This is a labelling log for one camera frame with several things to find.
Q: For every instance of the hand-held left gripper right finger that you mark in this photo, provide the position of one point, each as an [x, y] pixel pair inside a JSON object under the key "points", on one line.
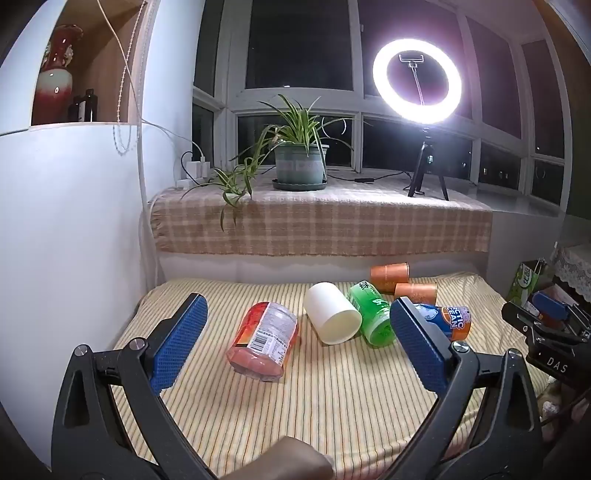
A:
{"points": [[420, 346]]}

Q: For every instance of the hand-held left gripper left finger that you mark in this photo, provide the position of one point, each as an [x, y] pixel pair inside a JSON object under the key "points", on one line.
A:
{"points": [[180, 337]]}

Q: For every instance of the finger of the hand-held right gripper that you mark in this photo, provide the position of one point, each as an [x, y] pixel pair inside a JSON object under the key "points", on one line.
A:
{"points": [[519, 318], [549, 305]]}

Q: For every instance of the blue and orange cup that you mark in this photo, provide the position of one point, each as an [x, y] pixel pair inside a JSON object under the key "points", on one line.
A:
{"points": [[455, 321]]}

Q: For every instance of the orange paper cup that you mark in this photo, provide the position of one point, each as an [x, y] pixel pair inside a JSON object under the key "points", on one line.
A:
{"points": [[390, 276], [418, 294]]}

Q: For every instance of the green plastic cup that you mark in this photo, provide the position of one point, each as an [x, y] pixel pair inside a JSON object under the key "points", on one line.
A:
{"points": [[371, 314]]}

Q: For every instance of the pink labelled plastic cup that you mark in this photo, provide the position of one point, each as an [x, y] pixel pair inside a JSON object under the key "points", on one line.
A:
{"points": [[263, 341]]}

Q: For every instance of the white cup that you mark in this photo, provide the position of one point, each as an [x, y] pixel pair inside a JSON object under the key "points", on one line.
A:
{"points": [[330, 316]]}

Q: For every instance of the green paper bag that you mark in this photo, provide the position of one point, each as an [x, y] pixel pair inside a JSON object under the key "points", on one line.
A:
{"points": [[524, 284]]}

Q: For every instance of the white lace cloth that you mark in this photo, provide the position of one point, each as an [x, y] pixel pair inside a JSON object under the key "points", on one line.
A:
{"points": [[575, 265]]}

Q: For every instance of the beige fuzzy cloth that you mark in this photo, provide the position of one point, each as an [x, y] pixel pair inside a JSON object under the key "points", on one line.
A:
{"points": [[550, 406]]}

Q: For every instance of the striped yellow cloth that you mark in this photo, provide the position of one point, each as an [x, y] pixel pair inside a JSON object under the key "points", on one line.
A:
{"points": [[323, 406]]}

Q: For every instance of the brown rounded object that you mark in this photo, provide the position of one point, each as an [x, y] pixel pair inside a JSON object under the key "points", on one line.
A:
{"points": [[277, 459]]}

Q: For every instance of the checked beige cloth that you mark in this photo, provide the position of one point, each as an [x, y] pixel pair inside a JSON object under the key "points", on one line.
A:
{"points": [[323, 221]]}

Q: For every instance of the white charger plug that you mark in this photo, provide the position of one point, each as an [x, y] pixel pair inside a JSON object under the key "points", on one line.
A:
{"points": [[191, 167], [203, 167]]}

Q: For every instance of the black tripod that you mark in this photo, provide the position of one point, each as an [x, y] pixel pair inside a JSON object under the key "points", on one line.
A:
{"points": [[422, 161]]}

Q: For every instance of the dark plant saucer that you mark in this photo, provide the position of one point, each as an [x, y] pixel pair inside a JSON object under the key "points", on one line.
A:
{"points": [[300, 186]]}

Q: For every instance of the potted spider plant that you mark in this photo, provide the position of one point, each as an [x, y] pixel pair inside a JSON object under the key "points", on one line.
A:
{"points": [[300, 161]]}

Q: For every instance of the dark bottle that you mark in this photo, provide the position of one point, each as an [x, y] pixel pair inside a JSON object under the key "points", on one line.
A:
{"points": [[91, 106], [77, 110]]}

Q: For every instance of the wooden shelf niche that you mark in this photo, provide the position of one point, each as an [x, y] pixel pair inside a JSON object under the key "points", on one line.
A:
{"points": [[111, 69]]}

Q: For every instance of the red and white vase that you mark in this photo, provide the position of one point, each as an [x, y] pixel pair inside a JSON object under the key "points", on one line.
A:
{"points": [[55, 87]]}

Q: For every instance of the white window frame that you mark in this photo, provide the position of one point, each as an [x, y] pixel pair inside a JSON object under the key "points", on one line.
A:
{"points": [[358, 99]]}

